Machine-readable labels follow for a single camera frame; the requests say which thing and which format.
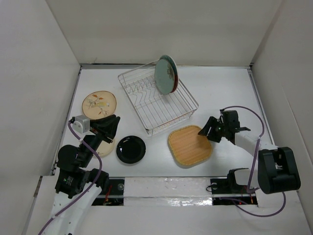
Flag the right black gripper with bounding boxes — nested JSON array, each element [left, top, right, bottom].
[[198, 117, 228, 143]]

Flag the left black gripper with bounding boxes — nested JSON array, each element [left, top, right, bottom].
[[80, 113, 120, 166]]

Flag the beige bird pattern plate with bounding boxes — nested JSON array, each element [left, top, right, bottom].
[[82, 91, 117, 120]]

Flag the square woven bamboo tray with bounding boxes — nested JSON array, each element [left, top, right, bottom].
[[168, 125, 213, 167]]

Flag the light green flower plate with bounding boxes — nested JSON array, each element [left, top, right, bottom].
[[154, 59, 175, 94]]

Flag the red and teal plate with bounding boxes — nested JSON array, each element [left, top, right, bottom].
[[160, 54, 179, 93]]

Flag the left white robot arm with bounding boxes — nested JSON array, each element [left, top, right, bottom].
[[39, 115, 120, 235]]

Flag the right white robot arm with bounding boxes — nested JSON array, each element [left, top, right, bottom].
[[198, 109, 301, 194]]

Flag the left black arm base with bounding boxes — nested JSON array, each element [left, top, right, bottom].
[[92, 178, 125, 206]]

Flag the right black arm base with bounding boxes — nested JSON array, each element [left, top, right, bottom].
[[206, 178, 258, 206]]

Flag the plain beige plate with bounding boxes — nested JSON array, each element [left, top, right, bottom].
[[96, 140, 115, 158]]

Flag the black round plate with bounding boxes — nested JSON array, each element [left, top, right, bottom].
[[116, 136, 146, 164]]

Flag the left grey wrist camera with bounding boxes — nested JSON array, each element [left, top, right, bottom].
[[72, 115, 90, 134]]

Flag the silver wire dish rack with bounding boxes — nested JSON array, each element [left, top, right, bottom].
[[118, 60, 199, 135]]

